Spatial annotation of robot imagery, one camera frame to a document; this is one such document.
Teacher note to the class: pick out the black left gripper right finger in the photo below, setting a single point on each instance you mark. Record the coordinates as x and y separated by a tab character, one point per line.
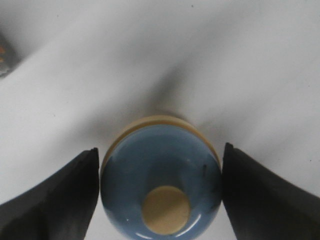
263	206

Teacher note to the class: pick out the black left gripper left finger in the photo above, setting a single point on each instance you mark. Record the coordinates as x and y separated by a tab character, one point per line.
59	208

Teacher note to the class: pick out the blue and cream desk bell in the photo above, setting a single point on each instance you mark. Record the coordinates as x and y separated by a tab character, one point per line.
160	152

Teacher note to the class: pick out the black rotary selector switch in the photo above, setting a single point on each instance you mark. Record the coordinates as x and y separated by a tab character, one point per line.
9	57

